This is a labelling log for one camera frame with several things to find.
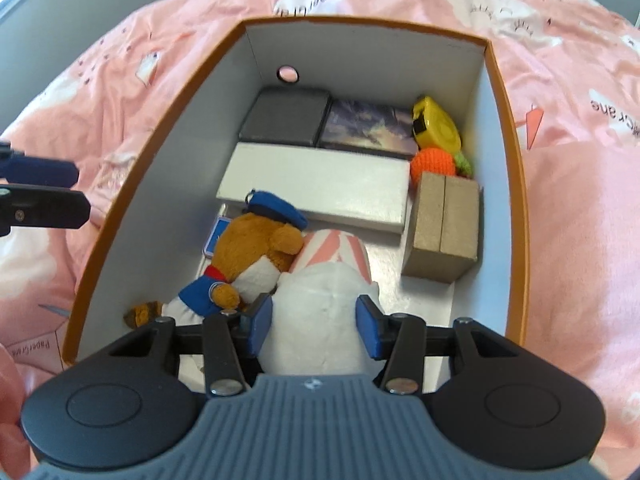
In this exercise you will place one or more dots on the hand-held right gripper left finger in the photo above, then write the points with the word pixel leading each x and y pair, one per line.
pixel 261 322

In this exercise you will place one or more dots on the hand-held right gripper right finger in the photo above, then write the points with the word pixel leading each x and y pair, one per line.
pixel 369 327

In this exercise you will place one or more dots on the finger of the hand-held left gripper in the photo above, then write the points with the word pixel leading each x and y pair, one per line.
pixel 42 171
pixel 45 210

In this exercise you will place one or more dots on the pink striped white plush toy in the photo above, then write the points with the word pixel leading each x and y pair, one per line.
pixel 325 310

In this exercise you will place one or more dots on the brown bear plush toy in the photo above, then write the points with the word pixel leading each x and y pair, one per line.
pixel 250 245

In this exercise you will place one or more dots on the brown cardboard box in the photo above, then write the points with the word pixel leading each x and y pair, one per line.
pixel 442 225

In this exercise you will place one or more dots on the orange storage box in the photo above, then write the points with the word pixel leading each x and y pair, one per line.
pixel 200 135

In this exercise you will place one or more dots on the crochet orange fruit toy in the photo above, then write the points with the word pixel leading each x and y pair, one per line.
pixel 432 166

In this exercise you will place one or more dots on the yellow tape measure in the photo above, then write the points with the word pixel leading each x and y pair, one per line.
pixel 435 125

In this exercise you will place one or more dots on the blue card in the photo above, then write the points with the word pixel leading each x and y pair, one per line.
pixel 214 240

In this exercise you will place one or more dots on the long white box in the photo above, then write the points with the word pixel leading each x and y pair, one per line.
pixel 320 185

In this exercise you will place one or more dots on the dark picture printed box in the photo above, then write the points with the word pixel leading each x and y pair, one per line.
pixel 367 125

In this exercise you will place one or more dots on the grey flat box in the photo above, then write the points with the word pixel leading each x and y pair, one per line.
pixel 282 117

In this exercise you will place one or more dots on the pink printed blanket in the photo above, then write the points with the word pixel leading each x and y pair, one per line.
pixel 575 210

